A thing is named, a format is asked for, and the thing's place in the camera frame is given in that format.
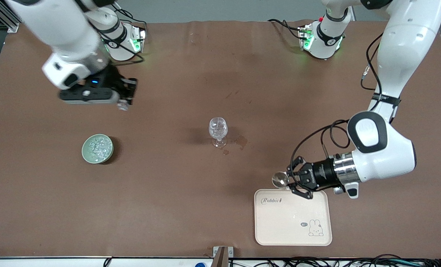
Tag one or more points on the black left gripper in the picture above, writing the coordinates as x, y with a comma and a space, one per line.
320, 172

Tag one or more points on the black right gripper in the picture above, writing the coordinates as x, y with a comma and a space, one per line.
113, 80

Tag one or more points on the single clear ice cube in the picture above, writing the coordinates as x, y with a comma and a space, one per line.
123, 106

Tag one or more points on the small shiny steel cup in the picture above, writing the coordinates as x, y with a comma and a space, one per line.
279, 180

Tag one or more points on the pile of clear ice cubes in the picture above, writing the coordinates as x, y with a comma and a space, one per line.
98, 147

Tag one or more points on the clear stemmed wine glass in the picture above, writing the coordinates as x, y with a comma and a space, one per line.
218, 128

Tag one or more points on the beige rabbit print tray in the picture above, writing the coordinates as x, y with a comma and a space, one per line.
291, 222

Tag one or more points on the pale green round bowl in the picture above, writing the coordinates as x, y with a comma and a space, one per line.
85, 154

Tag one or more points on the grey metal edge clamp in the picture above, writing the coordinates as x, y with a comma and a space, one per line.
218, 252

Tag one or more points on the brown table cover sheet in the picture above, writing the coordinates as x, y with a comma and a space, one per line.
168, 204

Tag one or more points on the blue round cap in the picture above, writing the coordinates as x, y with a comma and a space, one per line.
200, 264

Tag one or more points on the green lit right base bracket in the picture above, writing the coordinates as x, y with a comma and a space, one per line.
137, 40

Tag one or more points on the green lit base bracket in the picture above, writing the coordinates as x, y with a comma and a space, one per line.
305, 37
137, 40

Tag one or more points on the green lit left base bracket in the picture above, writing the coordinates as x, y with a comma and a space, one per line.
305, 37

